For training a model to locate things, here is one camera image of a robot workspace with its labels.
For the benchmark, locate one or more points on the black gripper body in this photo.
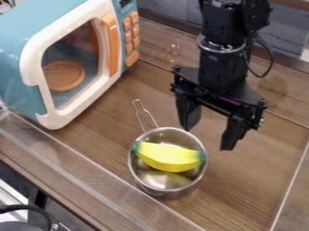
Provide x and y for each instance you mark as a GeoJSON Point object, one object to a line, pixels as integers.
{"type": "Point", "coordinates": [217, 82]}

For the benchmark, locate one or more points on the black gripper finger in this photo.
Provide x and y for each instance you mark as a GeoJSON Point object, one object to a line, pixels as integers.
{"type": "Point", "coordinates": [234, 132]}
{"type": "Point", "coordinates": [189, 111]}

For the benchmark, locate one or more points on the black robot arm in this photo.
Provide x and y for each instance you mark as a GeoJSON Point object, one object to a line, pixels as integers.
{"type": "Point", "coordinates": [232, 22]}

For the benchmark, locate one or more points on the clear acrylic barrier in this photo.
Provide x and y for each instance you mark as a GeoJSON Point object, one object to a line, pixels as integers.
{"type": "Point", "coordinates": [92, 193]}

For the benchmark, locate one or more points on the silver pot with handle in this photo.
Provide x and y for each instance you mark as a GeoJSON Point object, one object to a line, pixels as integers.
{"type": "Point", "coordinates": [162, 183]}

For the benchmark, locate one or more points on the blue toy microwave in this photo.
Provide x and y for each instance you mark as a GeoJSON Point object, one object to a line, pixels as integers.
{"type": "Point", "coordinates": [64, 50]}

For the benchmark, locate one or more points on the yellow toy banana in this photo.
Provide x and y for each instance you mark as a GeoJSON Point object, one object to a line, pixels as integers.
{"type": "Point", "coordinates": [166, 157]}

